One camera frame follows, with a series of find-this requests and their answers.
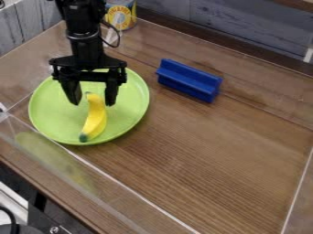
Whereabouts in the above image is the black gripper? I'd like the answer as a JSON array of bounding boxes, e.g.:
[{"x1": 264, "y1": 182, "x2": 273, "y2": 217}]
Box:
[{"x1": 50, "y1": 36, "x2": 127, "y2": 106}]

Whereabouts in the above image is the yellow toy banana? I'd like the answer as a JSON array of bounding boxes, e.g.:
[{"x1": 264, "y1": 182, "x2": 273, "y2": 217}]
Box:
[{"x1": 79, "y1": 92, "x2": 107, "y2": 143}]

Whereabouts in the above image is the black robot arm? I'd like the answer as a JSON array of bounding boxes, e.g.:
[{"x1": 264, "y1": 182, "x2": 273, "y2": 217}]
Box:
[{"x1": 50, "y1": 0, "x2": 127, "y2": 106}]

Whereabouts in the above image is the green plate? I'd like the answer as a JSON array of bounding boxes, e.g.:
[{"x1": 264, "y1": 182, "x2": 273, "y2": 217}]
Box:
[{"x1": 28, "y1": 69, "x2": 150, "y2": 145}]

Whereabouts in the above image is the blue plastic block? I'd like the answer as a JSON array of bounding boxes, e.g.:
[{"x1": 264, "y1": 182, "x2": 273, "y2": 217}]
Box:
[{"x1": 157, "y1": 58, "x2": 222, "y2": 102}]

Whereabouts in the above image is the yellow blue tin can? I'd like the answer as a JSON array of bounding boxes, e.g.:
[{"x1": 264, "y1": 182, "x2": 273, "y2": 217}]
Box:
[{"x1": 106, "y1": 0, "x2": 137, "y2": 31}]

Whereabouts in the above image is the clear acrylic corner bracket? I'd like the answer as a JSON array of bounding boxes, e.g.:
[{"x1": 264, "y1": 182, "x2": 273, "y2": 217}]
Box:
[{"x1": 102, "y1": 13, "x2": 122, "y2": 48}]

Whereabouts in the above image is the clear acrylic tray wall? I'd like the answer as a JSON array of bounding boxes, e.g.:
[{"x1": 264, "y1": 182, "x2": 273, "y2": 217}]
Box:
[{"x1": 0, "y1": 104, "x2": 199, "y2": 234}]

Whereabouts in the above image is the black cable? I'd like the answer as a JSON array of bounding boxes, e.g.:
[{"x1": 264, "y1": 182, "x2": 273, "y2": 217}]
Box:
[{"x1": 0, "y1": 206, "x2": 20, "y2": 234}]

